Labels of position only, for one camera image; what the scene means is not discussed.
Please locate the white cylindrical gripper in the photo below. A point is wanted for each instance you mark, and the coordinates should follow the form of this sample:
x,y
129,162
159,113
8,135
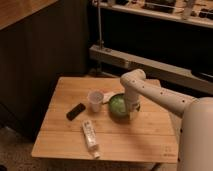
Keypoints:
x,y
132,102

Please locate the green ceramic bowl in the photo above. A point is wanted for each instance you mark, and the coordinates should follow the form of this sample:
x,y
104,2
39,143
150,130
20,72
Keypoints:
x,y
117,108

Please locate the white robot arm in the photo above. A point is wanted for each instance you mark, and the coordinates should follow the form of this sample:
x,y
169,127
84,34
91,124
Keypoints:
x,y
196,137

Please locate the clear plastic cup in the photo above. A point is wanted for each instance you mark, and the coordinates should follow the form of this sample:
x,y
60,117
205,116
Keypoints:
x,y
95,99

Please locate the wooden square table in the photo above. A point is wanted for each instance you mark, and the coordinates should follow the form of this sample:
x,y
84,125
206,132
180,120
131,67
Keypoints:
x,y
147,138

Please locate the white tube with cap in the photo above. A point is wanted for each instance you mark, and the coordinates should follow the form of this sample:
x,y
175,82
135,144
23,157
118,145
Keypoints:
x,y
90,138

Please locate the black rectangular remote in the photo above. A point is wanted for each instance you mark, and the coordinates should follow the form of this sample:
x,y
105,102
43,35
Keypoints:
x,y
75,111

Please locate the grey metal shelf rack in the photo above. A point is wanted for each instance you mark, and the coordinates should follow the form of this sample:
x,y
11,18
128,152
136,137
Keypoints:
x,y
167,72

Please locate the dark wooden cabinet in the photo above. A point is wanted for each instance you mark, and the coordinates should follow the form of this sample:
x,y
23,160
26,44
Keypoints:
x,y
34,53

